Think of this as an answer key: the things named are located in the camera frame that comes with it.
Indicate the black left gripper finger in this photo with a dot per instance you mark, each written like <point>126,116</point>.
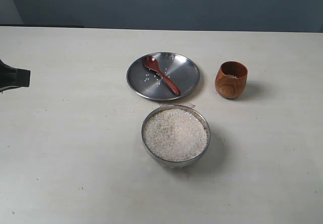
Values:
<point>12,78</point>

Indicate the dark red wooden spoon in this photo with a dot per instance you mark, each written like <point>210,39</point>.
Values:
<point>152,64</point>

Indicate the steel bowl of rice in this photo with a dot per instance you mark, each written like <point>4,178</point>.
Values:
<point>175,135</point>

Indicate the brown wooden cup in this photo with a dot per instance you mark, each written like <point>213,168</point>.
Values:
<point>231,79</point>

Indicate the round steel plate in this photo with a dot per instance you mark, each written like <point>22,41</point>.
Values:
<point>147,83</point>

